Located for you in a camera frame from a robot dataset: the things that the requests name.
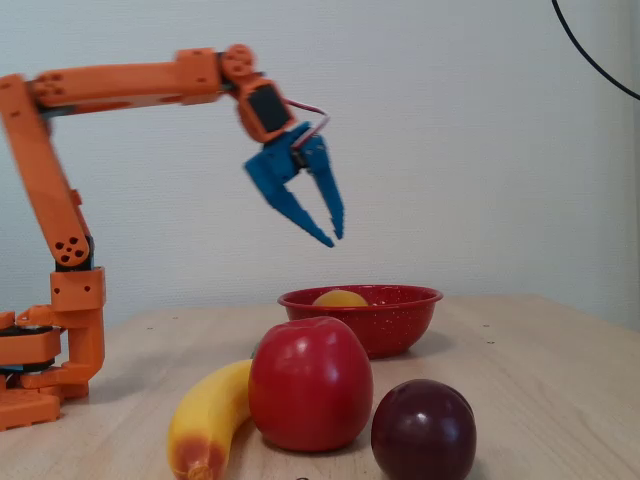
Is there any red speckled bowl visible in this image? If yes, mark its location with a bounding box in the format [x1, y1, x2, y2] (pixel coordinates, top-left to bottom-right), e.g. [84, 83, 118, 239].
[277, 284, 445, 360]

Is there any white red black servo cable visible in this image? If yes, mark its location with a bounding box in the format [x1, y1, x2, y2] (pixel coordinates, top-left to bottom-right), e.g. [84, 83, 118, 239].
[284, 99, 332, 151]

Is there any black hanging cable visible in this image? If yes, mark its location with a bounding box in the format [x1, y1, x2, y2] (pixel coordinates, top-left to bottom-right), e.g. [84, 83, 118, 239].
[551, 0, 640, 101]

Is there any red apple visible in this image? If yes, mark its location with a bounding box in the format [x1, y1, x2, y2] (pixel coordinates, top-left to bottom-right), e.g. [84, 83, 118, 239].
[248, 315, 375, 454]

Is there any dark purple plum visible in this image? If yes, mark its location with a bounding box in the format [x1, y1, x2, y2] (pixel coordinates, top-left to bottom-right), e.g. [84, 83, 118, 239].
[370, 378, 478, 480]

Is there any yellow-orange peach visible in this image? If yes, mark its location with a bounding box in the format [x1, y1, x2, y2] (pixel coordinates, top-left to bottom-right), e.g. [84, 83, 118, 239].
[312, 289, 370, 308]

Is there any yellow banana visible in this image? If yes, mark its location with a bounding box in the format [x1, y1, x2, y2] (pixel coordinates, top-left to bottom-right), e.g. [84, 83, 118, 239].
[166, 358, 254, 480]

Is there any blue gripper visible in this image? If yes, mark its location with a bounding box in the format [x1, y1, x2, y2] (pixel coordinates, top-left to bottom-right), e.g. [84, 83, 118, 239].
[243, 121, 346, 249]

